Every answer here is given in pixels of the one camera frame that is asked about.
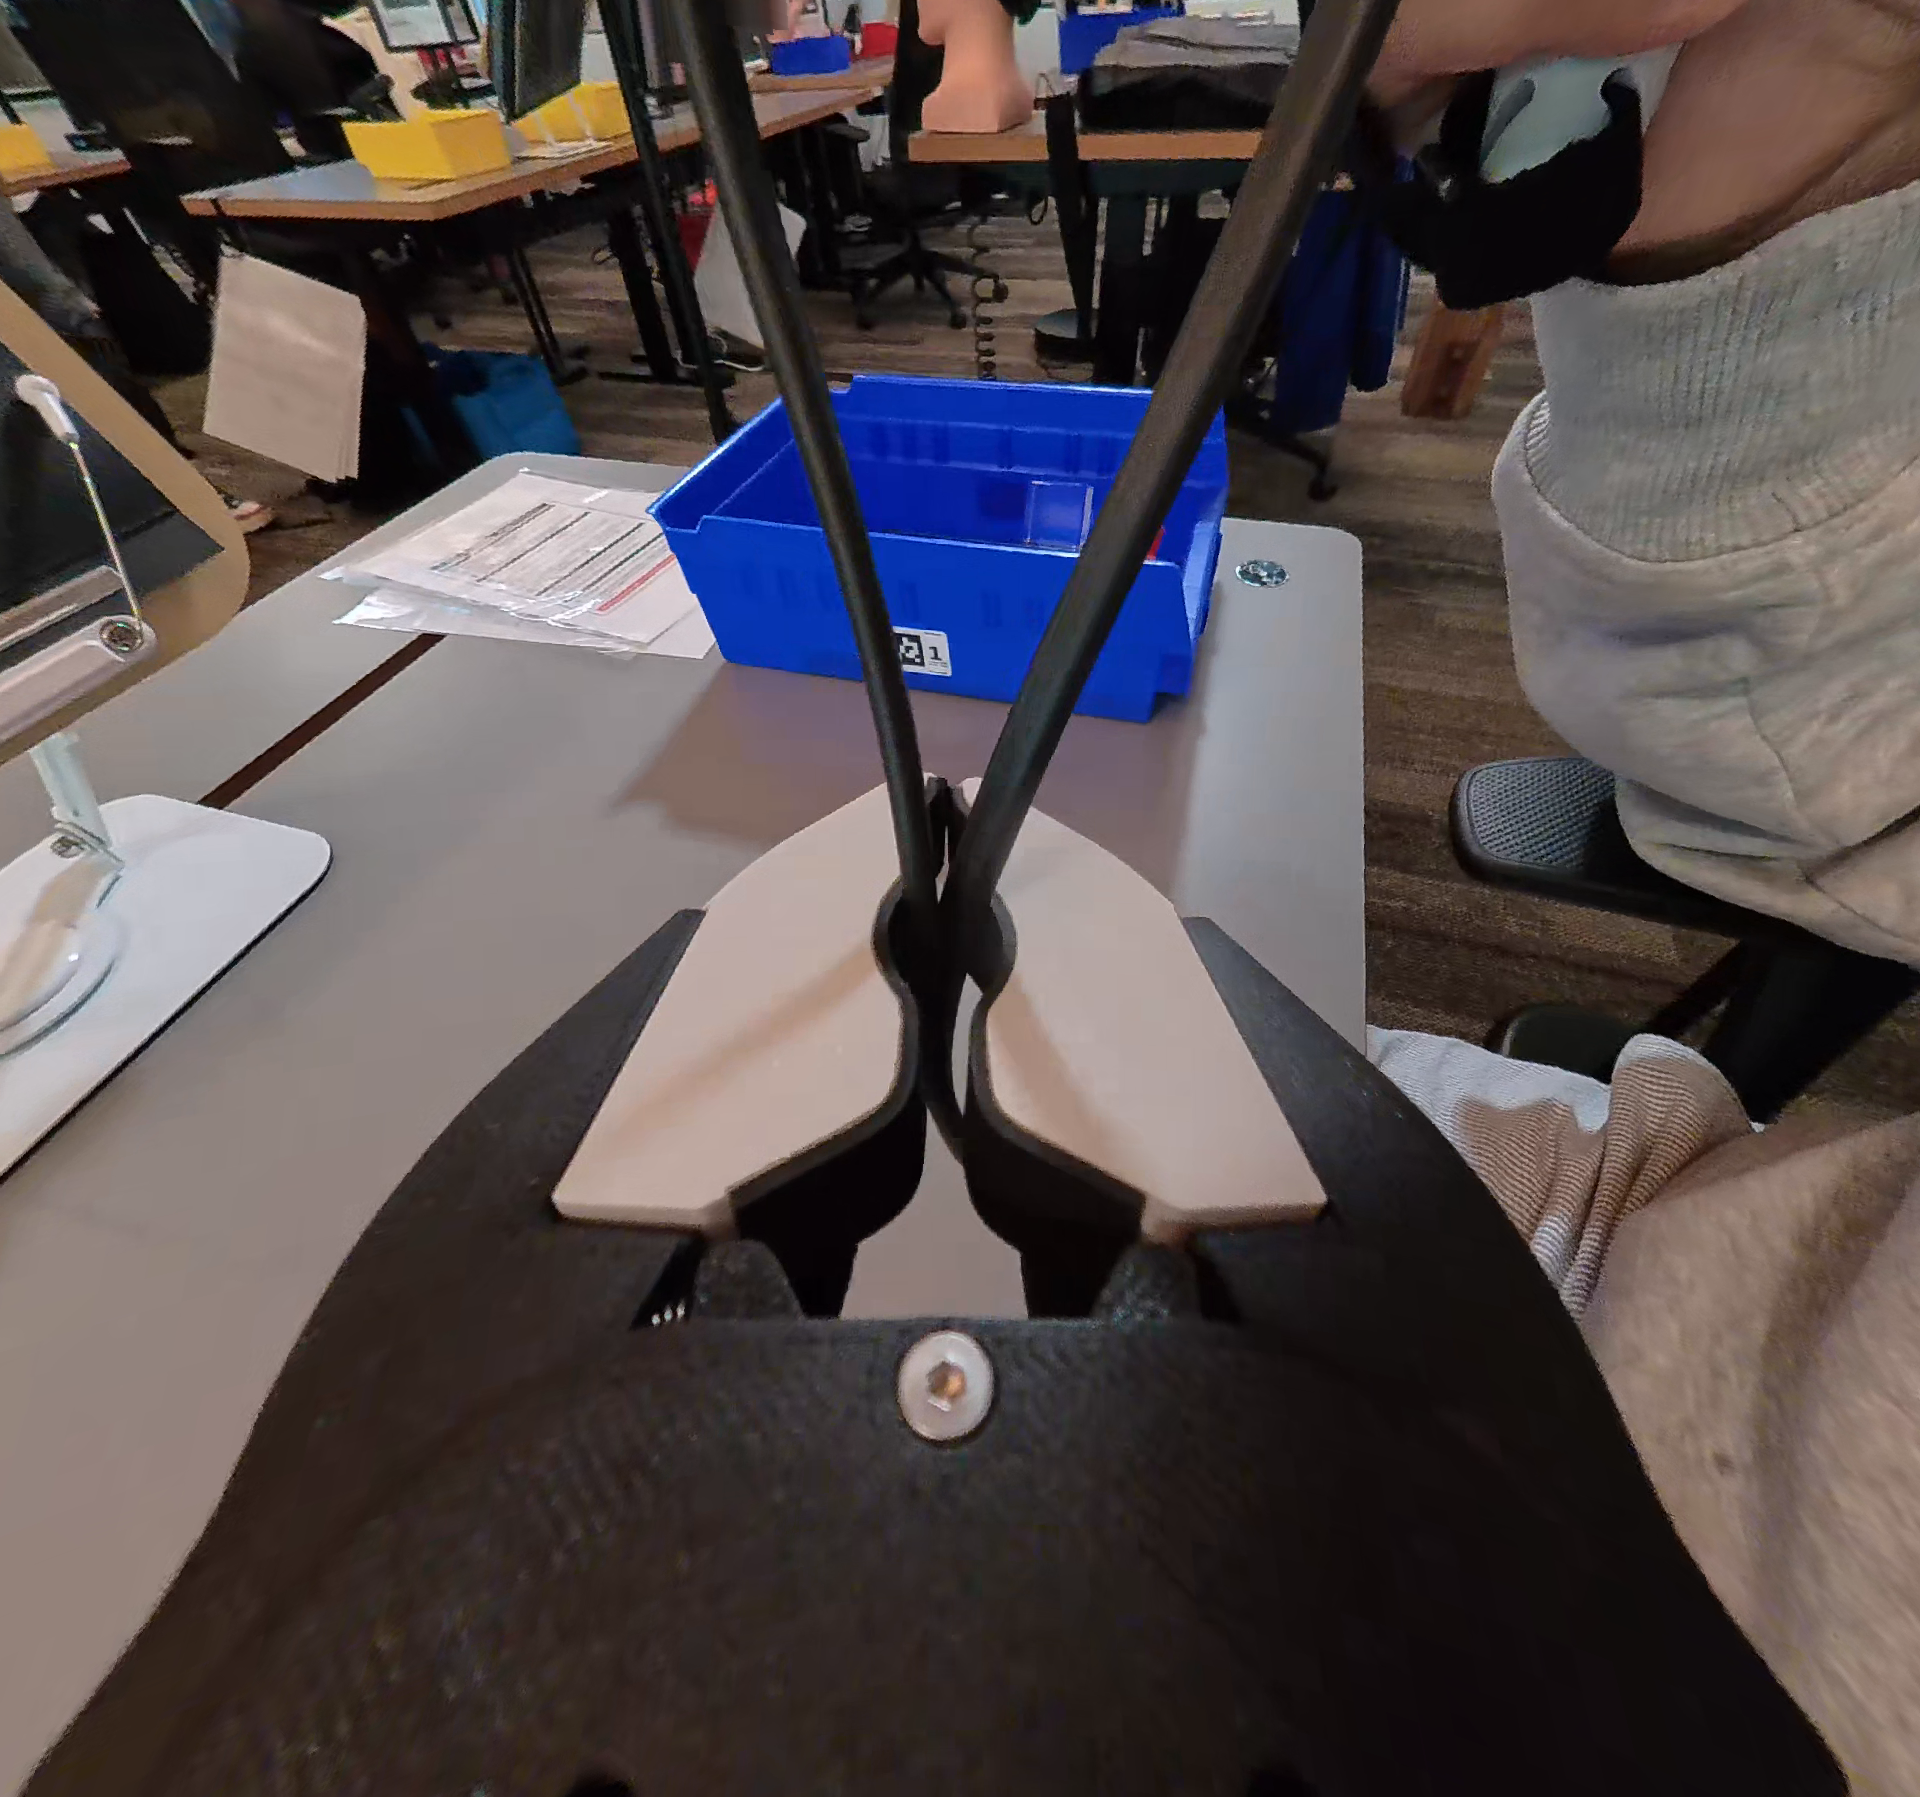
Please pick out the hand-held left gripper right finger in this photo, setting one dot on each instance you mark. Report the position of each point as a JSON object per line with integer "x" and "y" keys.
{"x": 1140, "y": 1062}

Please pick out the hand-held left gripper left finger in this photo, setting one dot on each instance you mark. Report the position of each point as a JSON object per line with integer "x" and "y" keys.
{"x": 751, "y": 1047}

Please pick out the blue plastic bin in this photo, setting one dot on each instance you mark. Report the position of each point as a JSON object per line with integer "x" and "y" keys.
{"x": 751, "y": 582}

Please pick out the clear acrylic cube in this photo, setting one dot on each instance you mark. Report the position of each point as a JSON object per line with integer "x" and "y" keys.
{"x": 1058, "y": 516}

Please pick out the person's right hand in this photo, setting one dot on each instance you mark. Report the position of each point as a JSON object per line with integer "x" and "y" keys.
{"x": 1770, "y": 27}

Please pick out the blue jacket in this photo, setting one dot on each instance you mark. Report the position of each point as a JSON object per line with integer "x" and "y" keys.
{"x": 1335, "y": 311}

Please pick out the dark grey bag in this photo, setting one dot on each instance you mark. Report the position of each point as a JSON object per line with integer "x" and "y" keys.
{"x": 1184, "y": 80}

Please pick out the wooden edged desk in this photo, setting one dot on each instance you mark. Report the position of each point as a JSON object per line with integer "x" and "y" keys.
{"x": 1140, "y": 148}

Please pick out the person's striped shirt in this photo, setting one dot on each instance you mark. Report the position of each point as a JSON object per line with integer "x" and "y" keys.
{"x": 1576, "y": 1151}

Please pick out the small blue bin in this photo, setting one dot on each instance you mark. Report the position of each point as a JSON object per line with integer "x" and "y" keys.
{"x": 810, "y": 56}
{"x": 1118, "y": 42}

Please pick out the papers in plastic sleeve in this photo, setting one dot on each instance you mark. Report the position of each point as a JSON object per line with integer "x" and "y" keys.
{"x": 524, "y": 552}

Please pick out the white stand base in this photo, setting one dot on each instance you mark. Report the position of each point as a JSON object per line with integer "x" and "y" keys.
{"x": 180, "y": 926}

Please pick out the mannequin head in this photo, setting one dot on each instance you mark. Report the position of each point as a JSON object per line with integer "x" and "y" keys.
{"x": 976, "y": 42}

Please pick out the black office chair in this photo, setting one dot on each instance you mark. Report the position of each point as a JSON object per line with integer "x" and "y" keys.
{"x": 900, "y": 237}

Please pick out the blue bag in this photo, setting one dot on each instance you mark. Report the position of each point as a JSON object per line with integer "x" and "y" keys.
{"x": 503, "y": 402}

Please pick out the person's beige pants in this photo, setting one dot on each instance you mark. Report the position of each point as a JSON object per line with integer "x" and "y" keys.
{"x": 1770, "y": 1378}

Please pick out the white hanging paper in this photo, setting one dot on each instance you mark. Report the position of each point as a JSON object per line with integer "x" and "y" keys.
{"x": 728, "y": 283}
{"x": 286, "y": 363}

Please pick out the long wooden desk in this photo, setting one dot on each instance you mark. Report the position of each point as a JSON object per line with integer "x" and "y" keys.
{"x": 450, "y": 185}

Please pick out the yellow plastic bin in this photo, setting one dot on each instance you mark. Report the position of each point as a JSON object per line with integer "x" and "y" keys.
{"x": 23, "y": 148}
{"x": 579, "y": 115}
{"x": 435, "y": 148}

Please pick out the wooden post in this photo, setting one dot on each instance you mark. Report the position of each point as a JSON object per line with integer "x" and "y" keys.
{"x": 1456, "y": 363}

